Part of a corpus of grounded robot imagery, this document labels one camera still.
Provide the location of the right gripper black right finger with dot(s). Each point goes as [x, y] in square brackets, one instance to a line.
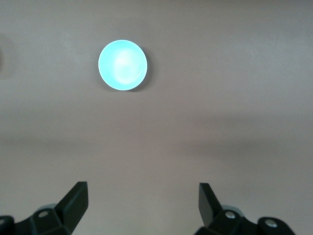
[215, 215]

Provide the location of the light blue bowl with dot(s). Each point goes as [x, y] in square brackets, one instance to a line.
[122, 66]

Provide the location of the brown table cover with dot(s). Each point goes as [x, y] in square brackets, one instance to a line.
[195, 98]

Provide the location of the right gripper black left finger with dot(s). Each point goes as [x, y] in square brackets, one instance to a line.
[66, 210]

